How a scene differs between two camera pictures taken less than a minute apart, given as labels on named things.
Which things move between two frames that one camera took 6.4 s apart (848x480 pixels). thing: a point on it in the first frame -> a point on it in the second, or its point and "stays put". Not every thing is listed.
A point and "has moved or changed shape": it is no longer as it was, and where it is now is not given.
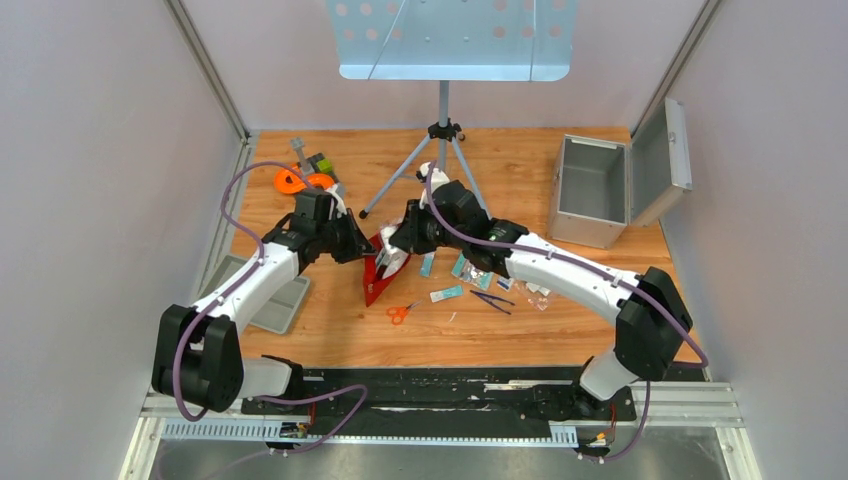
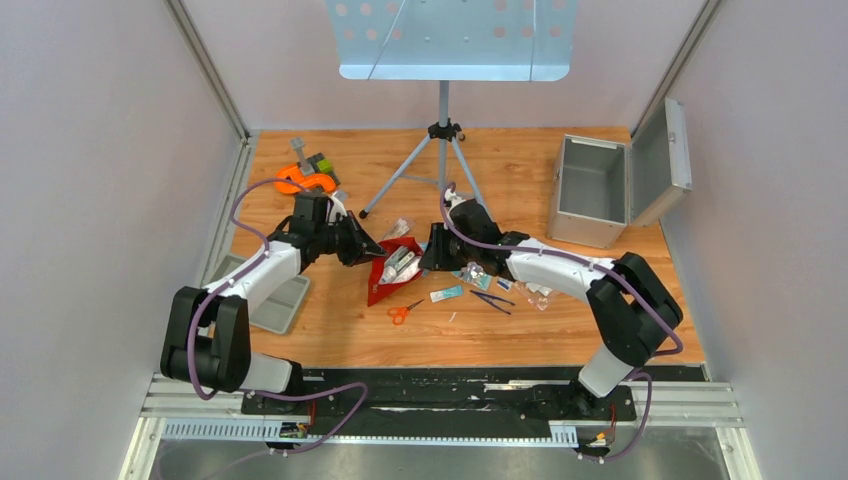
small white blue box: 504,283 stays put
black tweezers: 492,299 stays put
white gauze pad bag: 389,259 -> 410,271
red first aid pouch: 374,286 has moved or changed shape
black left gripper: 358,243 stays put
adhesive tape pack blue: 472,274 stays put
